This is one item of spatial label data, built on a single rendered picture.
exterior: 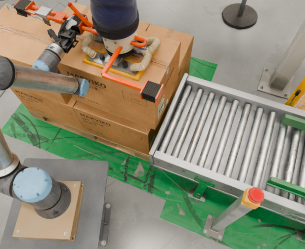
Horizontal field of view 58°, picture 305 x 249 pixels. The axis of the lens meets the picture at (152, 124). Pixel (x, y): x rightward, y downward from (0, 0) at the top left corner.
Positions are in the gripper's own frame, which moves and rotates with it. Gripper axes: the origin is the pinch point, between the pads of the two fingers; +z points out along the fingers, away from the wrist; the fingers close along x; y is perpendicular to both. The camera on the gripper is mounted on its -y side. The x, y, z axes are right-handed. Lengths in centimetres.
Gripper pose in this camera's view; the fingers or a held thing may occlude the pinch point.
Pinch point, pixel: (73, 21)
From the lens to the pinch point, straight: 165.3
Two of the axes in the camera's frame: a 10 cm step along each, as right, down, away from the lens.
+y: 9.2, 3.3, -2.0
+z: 3.8, -8.2, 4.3
